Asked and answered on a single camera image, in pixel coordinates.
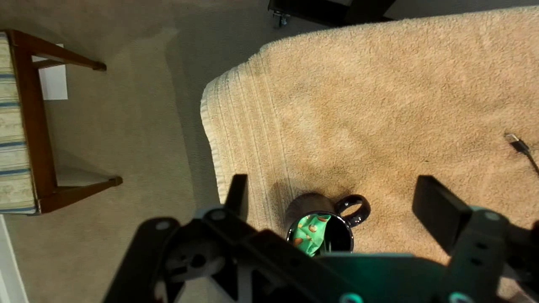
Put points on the wooden side table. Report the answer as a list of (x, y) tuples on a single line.
[(34, 124)]

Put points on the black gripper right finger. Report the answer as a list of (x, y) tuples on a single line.
[(440, 211)]

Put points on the black mug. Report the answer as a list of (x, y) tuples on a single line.
[(339, 238)]

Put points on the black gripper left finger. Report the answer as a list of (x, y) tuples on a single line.
[(236, 195)]

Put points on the white paper sheet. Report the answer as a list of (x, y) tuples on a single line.
[(53, 82)]

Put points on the black stand base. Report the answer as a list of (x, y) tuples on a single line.
[(331, 11)]

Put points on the green patterned packet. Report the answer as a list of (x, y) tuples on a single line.
[(312, 233)]

